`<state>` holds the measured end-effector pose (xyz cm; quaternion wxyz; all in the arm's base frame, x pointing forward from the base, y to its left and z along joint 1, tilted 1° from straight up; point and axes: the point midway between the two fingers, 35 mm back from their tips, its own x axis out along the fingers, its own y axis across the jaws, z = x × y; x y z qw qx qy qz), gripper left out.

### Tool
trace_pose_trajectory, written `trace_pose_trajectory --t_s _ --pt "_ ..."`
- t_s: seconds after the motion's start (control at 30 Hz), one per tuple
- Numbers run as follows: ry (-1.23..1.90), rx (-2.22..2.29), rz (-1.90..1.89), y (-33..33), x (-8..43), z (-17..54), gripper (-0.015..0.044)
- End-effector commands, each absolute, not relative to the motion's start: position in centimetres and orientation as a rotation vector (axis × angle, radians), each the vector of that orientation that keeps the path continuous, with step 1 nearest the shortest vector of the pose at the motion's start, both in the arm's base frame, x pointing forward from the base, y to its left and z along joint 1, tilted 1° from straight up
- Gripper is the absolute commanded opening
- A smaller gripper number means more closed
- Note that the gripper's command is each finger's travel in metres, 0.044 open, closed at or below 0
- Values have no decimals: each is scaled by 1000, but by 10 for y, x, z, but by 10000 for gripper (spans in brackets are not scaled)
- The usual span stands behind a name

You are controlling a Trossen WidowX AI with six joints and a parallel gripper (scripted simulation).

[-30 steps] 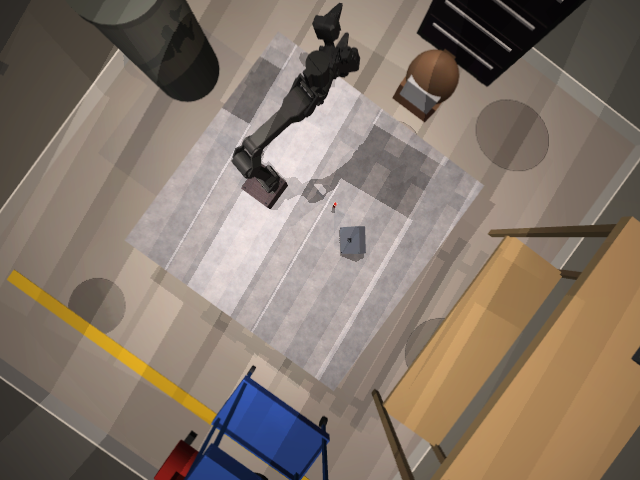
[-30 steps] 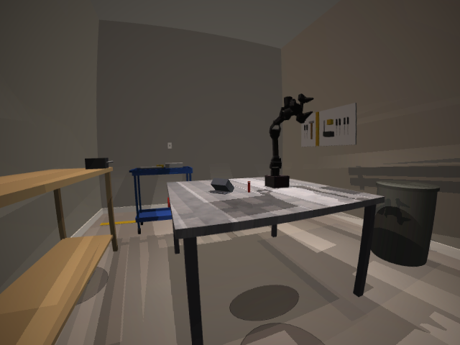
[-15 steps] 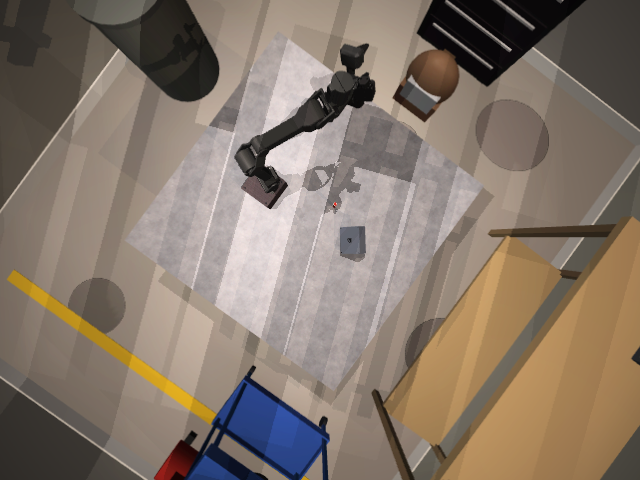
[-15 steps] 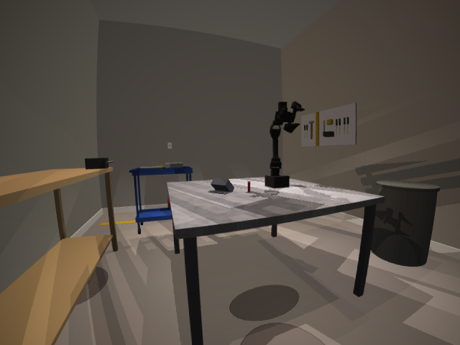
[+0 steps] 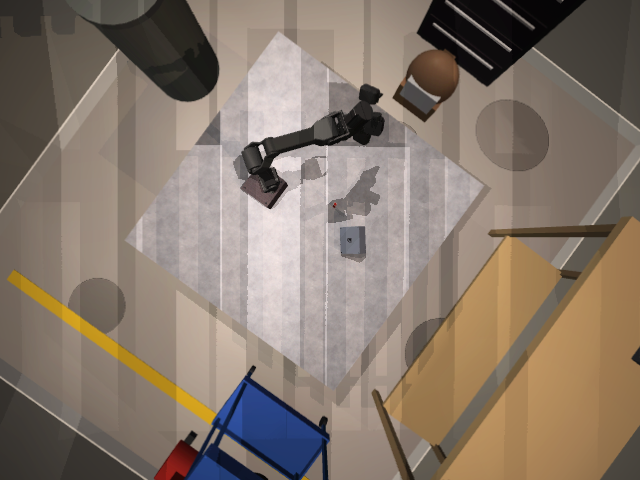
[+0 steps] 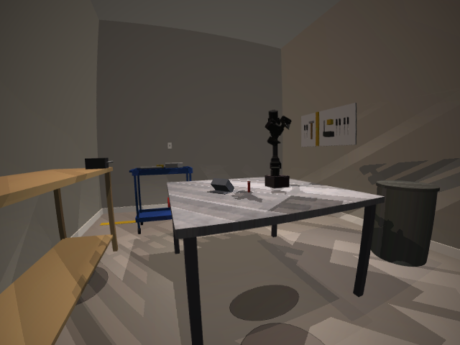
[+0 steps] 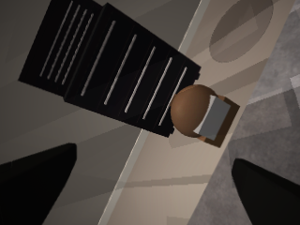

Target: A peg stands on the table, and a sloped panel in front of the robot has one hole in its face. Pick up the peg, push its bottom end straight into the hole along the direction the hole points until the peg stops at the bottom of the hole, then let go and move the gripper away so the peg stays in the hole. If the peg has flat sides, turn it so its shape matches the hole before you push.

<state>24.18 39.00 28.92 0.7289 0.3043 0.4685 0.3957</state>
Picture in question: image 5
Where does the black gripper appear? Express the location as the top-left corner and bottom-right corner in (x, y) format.
(353, 83), (383, 145)

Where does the dark grey sloped panel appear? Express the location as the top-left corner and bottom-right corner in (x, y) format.
(340, 226), (366, 254)

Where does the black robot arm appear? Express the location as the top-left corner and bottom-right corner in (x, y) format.
(241, 101), (385, 194)

